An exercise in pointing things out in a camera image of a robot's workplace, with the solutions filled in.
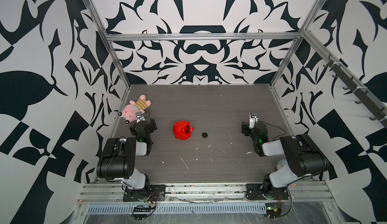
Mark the red piggy bank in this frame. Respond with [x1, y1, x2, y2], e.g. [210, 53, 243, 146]
[173, 121, 193, 140]

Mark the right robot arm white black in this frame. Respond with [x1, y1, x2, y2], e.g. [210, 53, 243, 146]
[241, 121, 330, 194]

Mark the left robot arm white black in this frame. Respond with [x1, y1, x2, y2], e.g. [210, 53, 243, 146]
[96, 119, 157, 195]

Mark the pink plush pig toy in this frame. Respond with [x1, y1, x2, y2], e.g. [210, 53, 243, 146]
[118, 95, 152, 125]

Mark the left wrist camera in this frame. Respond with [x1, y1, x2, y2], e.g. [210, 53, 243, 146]
[136, 112, 145, 123]

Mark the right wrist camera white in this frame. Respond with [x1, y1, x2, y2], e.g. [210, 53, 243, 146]
[249, 112, 259, 129]

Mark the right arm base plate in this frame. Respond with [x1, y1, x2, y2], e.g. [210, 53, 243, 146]
[245, 183, 289, 200]

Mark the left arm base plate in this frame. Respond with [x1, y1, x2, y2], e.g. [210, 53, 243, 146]
[123, 185, 166, 202]

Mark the right circuit board with wires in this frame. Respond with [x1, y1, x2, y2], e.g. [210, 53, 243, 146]
[265, 196, 293, 220]

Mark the circuit board with wires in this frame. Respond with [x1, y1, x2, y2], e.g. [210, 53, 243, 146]
[132, 192, 157, 221]
[265, 196, 293, 220]

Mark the left circuit board with wires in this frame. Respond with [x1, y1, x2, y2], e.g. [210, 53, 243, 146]
[132, 192, 157, 221]

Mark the white vented cable duct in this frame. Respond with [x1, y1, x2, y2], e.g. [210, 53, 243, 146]
[87, 202, 267, 215]

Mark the wall hook rail grey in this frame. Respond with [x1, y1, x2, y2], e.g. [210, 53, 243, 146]
[322, 53, 387, 128]

